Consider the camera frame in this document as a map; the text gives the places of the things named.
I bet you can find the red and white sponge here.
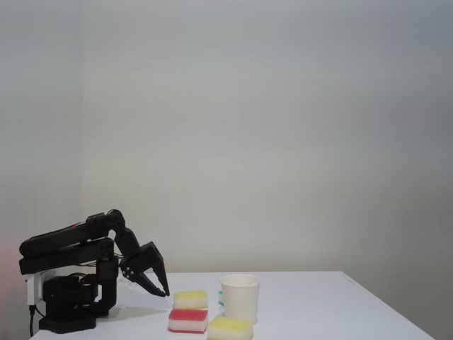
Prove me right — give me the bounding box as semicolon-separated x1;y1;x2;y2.
168;308;210;334

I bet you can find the yellow sponge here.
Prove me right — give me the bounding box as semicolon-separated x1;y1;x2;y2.
173;290;209;310
207;317;254;340

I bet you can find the white paper cup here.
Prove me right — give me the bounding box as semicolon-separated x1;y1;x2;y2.
219;273;261;324

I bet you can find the white mounting bracket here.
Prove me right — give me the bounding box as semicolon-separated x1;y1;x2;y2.
25;272;46;306

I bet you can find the black power cable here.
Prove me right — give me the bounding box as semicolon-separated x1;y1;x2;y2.
28;303;38;337

